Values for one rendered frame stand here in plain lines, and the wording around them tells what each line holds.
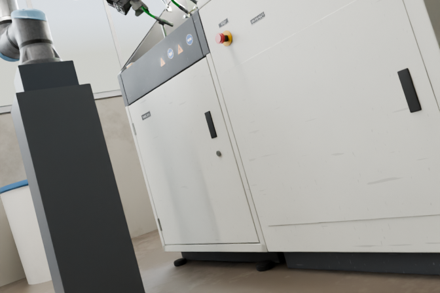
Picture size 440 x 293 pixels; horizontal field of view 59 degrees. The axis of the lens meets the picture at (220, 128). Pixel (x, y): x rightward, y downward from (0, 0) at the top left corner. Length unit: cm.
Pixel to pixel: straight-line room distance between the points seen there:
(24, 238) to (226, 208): 155
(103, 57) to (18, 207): 148
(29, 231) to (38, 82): 140
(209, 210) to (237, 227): 15
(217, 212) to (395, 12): 94
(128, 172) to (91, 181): 199
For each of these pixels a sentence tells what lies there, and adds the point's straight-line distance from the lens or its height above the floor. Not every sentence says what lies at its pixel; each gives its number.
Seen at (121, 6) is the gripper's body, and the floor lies 123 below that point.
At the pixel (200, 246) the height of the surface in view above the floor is 9.
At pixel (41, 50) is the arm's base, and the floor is 95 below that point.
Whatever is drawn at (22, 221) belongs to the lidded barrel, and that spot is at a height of 39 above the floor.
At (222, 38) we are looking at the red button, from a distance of 130.
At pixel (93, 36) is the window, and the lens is 358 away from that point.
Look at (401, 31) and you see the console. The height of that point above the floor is 58.
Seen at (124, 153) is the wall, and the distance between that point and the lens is 337.
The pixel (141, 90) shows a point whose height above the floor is 81.
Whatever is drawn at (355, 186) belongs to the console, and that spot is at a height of 25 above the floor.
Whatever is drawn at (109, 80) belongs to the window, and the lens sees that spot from 347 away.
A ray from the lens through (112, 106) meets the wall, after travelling 342.
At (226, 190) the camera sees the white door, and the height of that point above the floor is 30.
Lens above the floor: 42
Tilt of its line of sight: 4 degrees up
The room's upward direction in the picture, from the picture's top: 16 degrees counter-clockwise
